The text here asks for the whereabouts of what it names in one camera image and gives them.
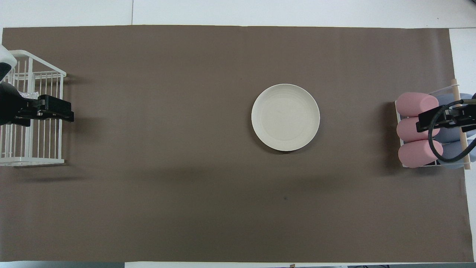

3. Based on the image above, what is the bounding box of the pink cup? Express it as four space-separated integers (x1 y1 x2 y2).
398 140 444 168
396 117 439 143
395 92 439 118

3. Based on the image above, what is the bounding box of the cup holder with wooden dowel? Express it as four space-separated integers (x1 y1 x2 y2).
394 78 476 172

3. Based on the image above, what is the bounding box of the blue cup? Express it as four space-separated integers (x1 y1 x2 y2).
435 93 473 111
439 127 476 144
437 141 471 170

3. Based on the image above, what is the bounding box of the cream round plate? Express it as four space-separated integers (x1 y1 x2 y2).
251 84 320 152

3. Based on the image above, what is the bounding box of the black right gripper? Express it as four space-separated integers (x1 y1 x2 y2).
416 103 476 133

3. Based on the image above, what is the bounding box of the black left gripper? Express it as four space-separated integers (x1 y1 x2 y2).
0 81 74 126

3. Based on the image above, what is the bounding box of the white wire rack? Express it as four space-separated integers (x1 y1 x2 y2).
0 50 67 166

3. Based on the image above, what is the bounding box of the brown table mat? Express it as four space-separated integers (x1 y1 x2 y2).
0 25 475 262

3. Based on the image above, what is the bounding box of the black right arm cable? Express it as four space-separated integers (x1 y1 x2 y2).
428 99 476 163

